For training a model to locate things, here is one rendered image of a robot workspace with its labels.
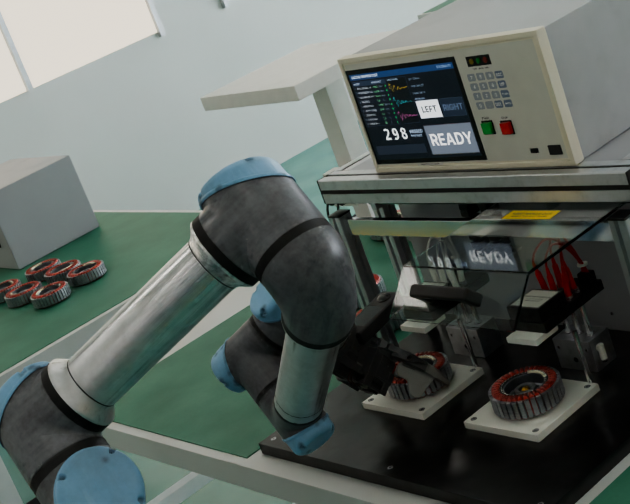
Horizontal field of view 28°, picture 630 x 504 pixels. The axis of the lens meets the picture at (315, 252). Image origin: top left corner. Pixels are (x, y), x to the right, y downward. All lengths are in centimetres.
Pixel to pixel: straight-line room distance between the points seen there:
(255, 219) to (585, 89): 56
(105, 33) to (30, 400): 529
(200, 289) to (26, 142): 507
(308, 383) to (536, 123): 50
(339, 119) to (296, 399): 140
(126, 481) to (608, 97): 88
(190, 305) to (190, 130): 553
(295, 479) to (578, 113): 73
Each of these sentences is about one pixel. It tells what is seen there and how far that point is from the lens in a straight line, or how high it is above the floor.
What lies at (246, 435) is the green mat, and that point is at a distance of 226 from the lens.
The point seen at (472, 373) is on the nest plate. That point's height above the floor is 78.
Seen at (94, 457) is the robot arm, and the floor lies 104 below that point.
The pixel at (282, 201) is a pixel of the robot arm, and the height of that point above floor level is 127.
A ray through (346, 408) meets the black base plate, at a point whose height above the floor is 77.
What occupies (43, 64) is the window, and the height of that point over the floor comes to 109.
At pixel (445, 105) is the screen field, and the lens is 196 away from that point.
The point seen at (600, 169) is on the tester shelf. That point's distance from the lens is 179.
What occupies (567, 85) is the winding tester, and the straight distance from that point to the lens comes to 183.
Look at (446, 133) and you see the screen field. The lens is 198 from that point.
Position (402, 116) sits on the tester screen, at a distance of 204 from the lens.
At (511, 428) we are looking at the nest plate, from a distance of 189.
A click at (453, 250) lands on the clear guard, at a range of 181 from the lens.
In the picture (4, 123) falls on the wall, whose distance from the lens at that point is 660.
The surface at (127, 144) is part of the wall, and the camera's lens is 692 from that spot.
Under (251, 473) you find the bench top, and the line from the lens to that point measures 215.
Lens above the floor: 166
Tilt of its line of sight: 17 degrees down
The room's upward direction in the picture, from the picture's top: 21 degrees counter-clockwise
